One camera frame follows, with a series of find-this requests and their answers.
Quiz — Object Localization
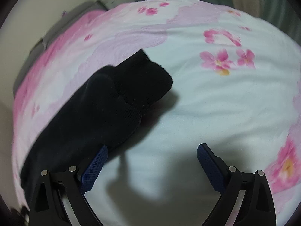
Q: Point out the black pants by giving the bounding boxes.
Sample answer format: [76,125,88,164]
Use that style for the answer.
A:
[20,50,173,204]

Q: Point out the pink floral bed cover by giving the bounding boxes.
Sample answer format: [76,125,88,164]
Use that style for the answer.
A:
[12,0,300,225]

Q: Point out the grey padded headboard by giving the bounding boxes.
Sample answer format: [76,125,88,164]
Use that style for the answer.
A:
[12,0,109,98]

